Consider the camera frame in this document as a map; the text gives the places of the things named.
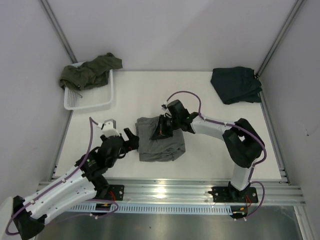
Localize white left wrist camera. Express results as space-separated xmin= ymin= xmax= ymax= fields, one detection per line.
xmin=97 ymin=119 xmax=120 ymax=138

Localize left aluminium corner post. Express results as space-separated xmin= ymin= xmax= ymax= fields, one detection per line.
xmin=38 ymin=0 xmax=78 ymax=64

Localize olive green shorts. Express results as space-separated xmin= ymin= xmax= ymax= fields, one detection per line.
xmin=58 ymin=52 xmax=123 ymax=91

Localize aluminium corner post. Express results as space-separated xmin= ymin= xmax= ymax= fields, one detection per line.
xmin=38 ymin=0 xmax=78 ymax=64
xmin=254 ymin=0 xmax=307 ymax=78

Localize purple cable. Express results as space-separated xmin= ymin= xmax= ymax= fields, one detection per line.
xmin=166 ymin=90 xmax=266 ymax=221
xmin=5 ymin=117 xmax=120 ymax=236

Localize white plastic basket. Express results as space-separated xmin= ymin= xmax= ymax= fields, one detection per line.
xmin=63 ymin=70 xmax=115 ymax=111

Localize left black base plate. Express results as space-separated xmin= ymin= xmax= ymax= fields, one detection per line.
xmin=99 ymin=184 xmax=125 ymax=201

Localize dark navy shorts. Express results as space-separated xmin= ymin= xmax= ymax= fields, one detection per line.
xmin=210 ymin=66 xmax=262 ymax=105

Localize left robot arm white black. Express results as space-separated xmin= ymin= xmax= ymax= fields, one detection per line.
xmin=12 ymin=128 xmax=139 ymax=240

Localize aluminium mounting rail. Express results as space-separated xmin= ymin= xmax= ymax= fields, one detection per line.
xmin=107 ymin=178 xmax=306 ymax=206

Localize right aluminium corner post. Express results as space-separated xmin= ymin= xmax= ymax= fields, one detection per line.
xmin=254 ymin=0 xmax=307 ymax=78

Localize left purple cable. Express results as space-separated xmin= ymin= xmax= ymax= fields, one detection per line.
xmin=5 ymin=117 xmax=120 ymax=236

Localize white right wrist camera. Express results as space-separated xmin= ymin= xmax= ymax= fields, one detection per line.
xmin=161 ymin=103 xmax=168 ymax=112

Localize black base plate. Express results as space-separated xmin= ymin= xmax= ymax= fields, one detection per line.
xmin=99 ymin=184 xmax=125 ymax=201
xmin=208 ymin=186 xmax=259 ymax=204

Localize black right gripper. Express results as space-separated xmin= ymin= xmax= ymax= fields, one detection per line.
xmin=151 ymin=115 xmax=180 ymax=141

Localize slotted grey cable duct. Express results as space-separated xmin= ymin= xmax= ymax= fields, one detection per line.
xmin=68 ymin=202 xmax=232 ymax=216

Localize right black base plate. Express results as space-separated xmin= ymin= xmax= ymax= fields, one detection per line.
xmin=208 ymin=186 xmax=259 ymax=204

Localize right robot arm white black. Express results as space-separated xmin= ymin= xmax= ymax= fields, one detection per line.
xmin=150 ymin=99 xmax=266 ymax=202

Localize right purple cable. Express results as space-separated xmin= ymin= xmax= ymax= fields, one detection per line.
xmin=166 ymin=90 xmax=266 ymax=221

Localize grey shorts with drawstring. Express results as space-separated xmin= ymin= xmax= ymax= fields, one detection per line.
xmin=135 ymin=117 xmax=186 ymax=163

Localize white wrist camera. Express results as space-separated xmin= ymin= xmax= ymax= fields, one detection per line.
xmin=161 ymin=103 xmax=168 ymax=112
xmin=97 ymin=119 xmax=120 ymax=138

